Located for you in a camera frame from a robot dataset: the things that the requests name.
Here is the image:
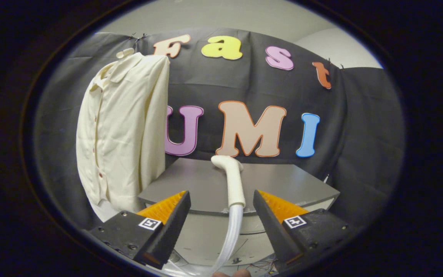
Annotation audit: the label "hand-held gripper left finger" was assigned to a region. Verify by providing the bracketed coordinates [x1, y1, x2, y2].
[87, 190, 192, 270]

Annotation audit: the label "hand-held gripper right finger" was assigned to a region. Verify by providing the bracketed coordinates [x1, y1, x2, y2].
[253, 189, 360, 266]

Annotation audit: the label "white garment steamer head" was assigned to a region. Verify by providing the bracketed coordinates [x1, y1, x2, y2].
[211, 155, 246, 208]

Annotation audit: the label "cream button-up shirt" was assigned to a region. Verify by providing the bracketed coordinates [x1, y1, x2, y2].
[76, 53, 170, 213]

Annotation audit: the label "white cabinet with grey top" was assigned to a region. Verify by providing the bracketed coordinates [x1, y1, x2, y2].
[138, 158, 340, 266]

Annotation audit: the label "tangled floor wires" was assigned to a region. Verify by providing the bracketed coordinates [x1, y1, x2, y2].
[237, 259, 280, 275]

